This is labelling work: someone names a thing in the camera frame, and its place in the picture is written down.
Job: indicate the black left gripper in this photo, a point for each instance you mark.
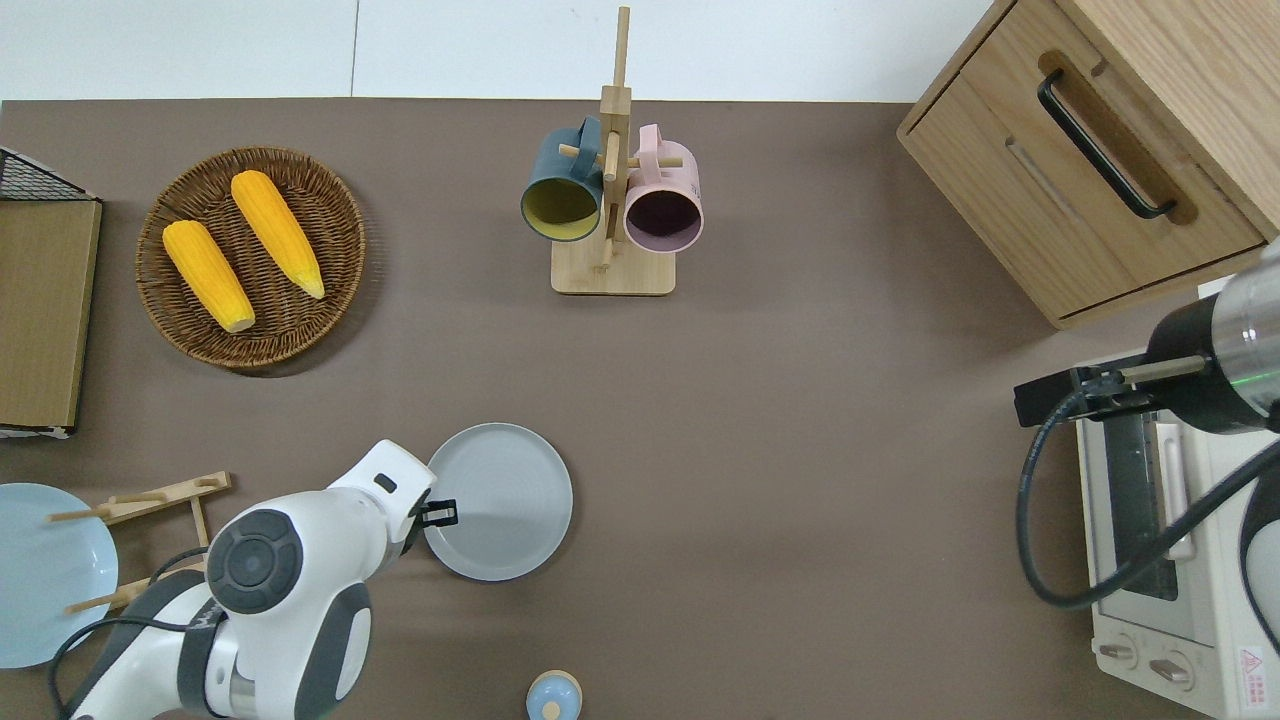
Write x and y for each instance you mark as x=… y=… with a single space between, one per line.
x=414 y=535

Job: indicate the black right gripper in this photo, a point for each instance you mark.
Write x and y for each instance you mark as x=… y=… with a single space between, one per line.
x=1195 y=360

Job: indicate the gray plate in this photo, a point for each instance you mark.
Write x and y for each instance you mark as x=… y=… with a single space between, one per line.
x=510 y=490

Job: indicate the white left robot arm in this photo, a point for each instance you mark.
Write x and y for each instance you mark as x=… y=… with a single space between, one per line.
x=300 y=560

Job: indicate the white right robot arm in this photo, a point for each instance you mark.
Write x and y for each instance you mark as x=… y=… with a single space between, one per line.
x=1255 y=310

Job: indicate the wooden plate rack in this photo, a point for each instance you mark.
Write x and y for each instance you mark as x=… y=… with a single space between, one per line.
x=160 y=497

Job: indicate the light blue plate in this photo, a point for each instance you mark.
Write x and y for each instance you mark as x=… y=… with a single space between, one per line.
x=40 y=570

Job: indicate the wooden cabinet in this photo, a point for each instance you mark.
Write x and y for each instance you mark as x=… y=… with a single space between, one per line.
x=1020 y=200

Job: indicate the wicker basket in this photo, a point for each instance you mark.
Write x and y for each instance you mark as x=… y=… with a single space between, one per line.
x=290 y=325

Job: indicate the oven knob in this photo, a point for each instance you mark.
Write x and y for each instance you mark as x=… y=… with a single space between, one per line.
x=1118 y=654
x=1170 y=669

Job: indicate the white toaster oven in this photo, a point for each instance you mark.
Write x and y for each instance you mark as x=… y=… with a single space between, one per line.
x=1215 y=620

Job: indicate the brown table mat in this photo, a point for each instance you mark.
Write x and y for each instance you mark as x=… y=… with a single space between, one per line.
x=800 y=450

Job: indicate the wooden mug rack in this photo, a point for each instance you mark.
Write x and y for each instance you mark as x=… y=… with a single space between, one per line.
x=612 y=275

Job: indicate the yellow corn cob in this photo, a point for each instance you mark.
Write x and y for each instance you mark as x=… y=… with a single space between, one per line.
x=277 y=232
x=208 y=275

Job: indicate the red warning sticker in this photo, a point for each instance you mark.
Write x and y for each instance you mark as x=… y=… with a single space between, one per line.
x=1258 y=666

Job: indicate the teal mug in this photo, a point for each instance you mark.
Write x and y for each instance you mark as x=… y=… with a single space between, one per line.
x=555 y=170

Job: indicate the pink mug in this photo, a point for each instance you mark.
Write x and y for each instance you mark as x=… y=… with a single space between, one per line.
x=672 y=175

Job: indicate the brown cardboard box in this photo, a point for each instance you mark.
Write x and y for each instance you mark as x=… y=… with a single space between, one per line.
x=40 y=310

